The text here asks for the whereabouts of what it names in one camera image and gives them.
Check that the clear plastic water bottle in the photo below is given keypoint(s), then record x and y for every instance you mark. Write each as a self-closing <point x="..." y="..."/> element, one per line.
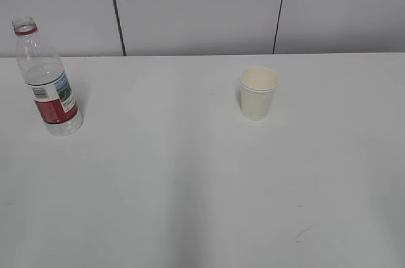
<point x="43" y="72"/>

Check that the white paper cup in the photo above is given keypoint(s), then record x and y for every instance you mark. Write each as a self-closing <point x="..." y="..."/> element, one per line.
<point x="257" y="88"/>

